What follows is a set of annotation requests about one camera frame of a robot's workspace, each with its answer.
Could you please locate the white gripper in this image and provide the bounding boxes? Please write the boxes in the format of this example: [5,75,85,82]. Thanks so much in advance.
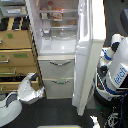
[18,72,44,104]

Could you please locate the white refrigerator door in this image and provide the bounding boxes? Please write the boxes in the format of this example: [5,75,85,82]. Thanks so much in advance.
[72,0,106,115]

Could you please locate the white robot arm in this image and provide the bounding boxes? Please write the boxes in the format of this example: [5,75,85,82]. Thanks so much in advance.
[0,73,44,127]

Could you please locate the upper fridge drawer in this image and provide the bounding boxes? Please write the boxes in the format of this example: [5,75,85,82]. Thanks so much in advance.
[38,55,74,79]

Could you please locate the fridge drawer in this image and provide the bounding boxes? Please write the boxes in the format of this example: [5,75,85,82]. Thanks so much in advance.
[43,79,73,99]
[38,55,74,79]

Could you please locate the lower fridge drawer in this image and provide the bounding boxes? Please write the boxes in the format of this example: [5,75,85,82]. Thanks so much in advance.
[43,79,73,99]

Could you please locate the wooden drawer cabinet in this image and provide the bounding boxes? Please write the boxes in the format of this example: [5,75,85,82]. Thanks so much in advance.
[0,17,42,92]

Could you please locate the white refrigerator body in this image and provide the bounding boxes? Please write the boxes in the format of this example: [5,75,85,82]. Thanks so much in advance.
[25,0,84,100]

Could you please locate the food items on shelf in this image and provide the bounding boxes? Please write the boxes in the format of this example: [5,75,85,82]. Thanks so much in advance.
[40,0,77,22]

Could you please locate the grey box on cabinet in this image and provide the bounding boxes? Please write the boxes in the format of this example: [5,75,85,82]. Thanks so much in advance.
[1,6,27,17]

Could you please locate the white part bottom edge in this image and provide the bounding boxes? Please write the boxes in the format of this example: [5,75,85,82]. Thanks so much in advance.
[90,116,101,128]

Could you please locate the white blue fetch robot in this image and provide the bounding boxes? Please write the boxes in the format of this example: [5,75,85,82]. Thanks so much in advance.
[94,34,128,106]

